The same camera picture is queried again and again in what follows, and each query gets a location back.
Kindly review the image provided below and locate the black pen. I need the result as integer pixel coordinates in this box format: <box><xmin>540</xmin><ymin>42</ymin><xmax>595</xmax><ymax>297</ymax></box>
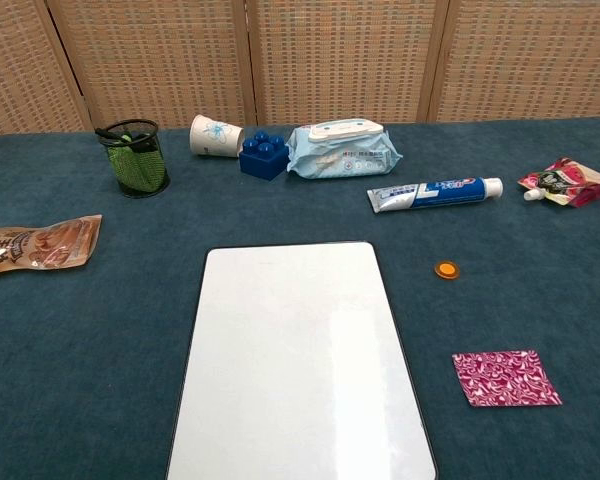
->
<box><xmin>94</xmin><ymin>127</ymin><xmax>157</xmax><ymax>154</ymax></box>

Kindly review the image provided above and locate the green cloth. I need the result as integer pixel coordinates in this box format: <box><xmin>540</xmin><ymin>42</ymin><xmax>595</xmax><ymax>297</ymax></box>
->
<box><xmin>104</xmin><ymin>130</ymin><xmax>165</xmax><ymax>192</ymax></box>

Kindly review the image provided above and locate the blue building block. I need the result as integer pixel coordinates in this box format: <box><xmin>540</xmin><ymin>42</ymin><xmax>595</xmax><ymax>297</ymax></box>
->
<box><xmin>238</xmin><ymin>128</ymin><xmax>289</xmax><ymax>182</ymax></box>

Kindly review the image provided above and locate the teal table cloth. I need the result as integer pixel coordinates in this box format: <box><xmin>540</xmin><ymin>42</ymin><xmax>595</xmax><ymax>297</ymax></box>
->
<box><xmin>0</xmin><ymin>116</ymin><xmax>600</xmax><ymax>480</ymax></box>

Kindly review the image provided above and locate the red pink patterned card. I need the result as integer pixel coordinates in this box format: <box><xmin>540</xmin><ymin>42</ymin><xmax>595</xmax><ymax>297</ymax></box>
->
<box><xmin>451</xmin><ymin>349</ymin><xmax>564</xmax><ymax>409</ymax></box>

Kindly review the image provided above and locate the black mesh pen holder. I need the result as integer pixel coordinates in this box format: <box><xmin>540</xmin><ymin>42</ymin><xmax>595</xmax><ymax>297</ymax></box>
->
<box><xmin>94</xmin><ymin>118</ymin><xmax>172</xmax><ymax>199</ymax></box>

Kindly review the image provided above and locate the woven bamboo folding screen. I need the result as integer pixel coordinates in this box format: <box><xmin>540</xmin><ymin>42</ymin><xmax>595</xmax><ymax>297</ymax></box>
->
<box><xmin>0</xmin><ymin>0</ymin><xmax>600</xmax><ymax>136</ymax></box>

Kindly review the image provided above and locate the white paper cup blue flower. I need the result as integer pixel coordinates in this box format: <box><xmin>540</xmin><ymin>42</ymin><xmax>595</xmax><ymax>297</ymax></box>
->
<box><xmin>188</xmin><ymin>114</ymin><xmax>245</xmax><ymax>159</ymax></box>

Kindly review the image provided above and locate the light blue wet wipes pack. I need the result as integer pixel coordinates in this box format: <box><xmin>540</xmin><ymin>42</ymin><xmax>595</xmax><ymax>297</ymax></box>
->
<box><xmin>284</xmin><ymin>120</ymin><xmax>402</xmax><ymax>180</ymax></box>

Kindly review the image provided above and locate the blue white toothpaste tube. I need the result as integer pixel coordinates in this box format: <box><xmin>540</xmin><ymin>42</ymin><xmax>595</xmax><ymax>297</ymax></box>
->
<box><xmin>366</xmin><ymin>176</ymin><xmax>505</xmax><ymax>215</ymax></box>

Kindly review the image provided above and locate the brown spout drink pouch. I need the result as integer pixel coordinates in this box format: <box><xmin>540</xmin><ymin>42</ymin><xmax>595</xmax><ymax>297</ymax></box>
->
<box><xmin>0</xmin><ymin>214</ymin><xmax>104</xmax><ymax>279</ymax></box>

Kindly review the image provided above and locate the white rectangular board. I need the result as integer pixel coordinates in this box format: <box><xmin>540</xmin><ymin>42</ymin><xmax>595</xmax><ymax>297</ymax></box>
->
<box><xmin>165</xmin><ymin>241</ymin><xmax>439</xmax><ymax>480</ymax></box>

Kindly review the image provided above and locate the small orange oval object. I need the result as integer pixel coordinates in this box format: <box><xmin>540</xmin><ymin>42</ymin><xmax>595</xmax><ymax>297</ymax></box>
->
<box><xmin>433</xmin><ymin>259</ymin><xmax>462</xmax><ymax>281</ymax></box>

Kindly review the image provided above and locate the red spout drink pouch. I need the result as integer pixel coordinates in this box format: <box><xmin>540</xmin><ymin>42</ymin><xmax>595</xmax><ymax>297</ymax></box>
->
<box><xmin>516</xmin><ymin>156</ymin><xmax>600</xmax><ymax>208</ymax></box>

